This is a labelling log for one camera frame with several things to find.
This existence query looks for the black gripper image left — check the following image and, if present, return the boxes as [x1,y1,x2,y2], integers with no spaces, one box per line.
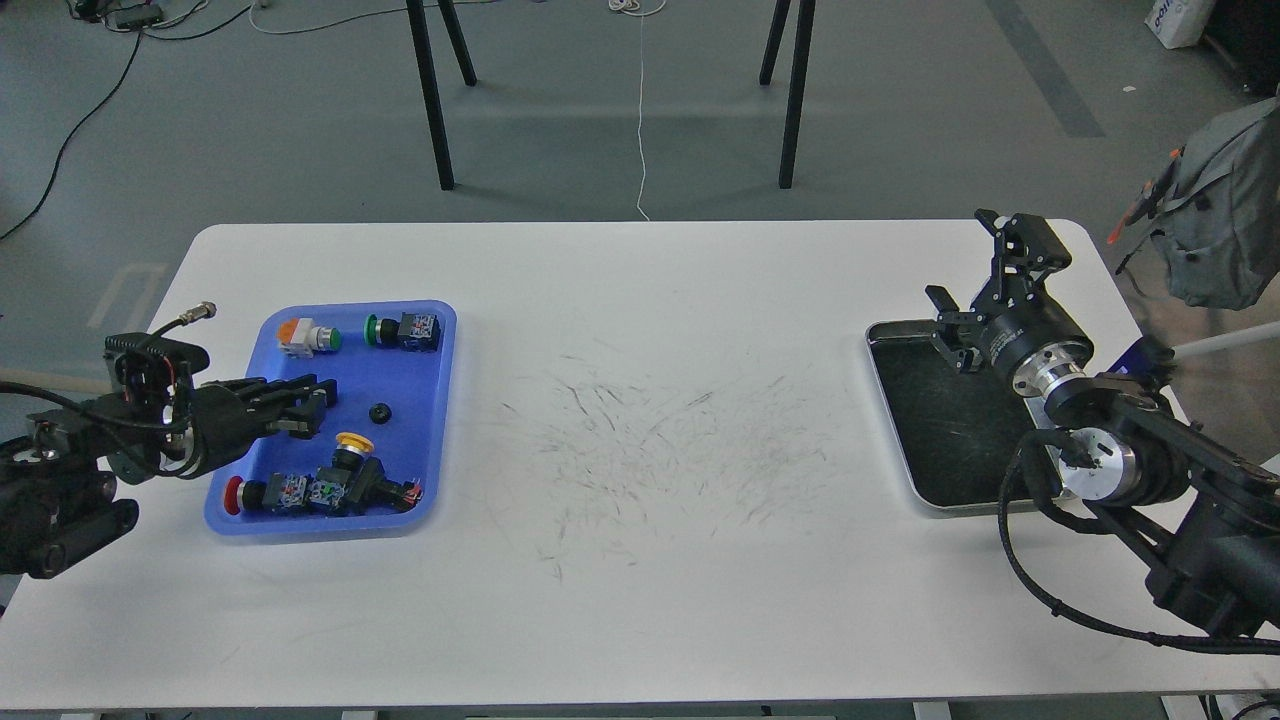
[172,375,339,478]

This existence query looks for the red push button switch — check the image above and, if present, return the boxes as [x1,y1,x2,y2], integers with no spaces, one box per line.
[221,473,311,516]

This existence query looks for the white cord on floor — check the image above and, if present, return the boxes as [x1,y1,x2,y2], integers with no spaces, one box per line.
[605,0,667,223]

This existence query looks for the black cable on floor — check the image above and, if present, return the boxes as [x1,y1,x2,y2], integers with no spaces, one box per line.
[0,0,251,241]

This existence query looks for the silver metal tray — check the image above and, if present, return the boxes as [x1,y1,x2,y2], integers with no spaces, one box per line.
[865,320,1051,518]

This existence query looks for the black power strip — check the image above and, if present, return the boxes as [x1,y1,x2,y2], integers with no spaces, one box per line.
[102,3,165,33]

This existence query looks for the blue plastic tray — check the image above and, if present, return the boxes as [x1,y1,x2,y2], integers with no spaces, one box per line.
[204,299,458,542]

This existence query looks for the black table leg left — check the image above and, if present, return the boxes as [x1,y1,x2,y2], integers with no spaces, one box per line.
[404,1,477,192]

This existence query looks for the black table leg right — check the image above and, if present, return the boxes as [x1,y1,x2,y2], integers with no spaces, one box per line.
[758,1,818,190]

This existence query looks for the white cardboard box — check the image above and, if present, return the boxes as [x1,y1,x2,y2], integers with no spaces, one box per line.
[1144,0,1216,50]

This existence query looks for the green push button switch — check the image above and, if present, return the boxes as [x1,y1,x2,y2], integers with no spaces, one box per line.
[364,313,444,352]

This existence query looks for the yellow mushroom push button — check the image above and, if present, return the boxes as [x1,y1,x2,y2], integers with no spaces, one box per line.
[329,430,375,474]

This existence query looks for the orange push button switch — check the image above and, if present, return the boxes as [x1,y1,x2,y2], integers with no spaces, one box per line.
[275,316,343,357]

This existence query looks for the grey backpack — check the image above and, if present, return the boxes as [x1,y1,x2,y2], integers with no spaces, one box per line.
[1107,97,1279,311]

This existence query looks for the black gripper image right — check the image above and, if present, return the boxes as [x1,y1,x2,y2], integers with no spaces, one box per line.
[925,209,1094,398]

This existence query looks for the black switch with red wires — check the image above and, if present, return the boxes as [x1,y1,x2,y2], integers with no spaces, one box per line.
[303,459,422,516]

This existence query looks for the black table leg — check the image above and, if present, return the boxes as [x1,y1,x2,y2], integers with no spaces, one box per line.
[404,1,477,192]
[758,1,818,190]

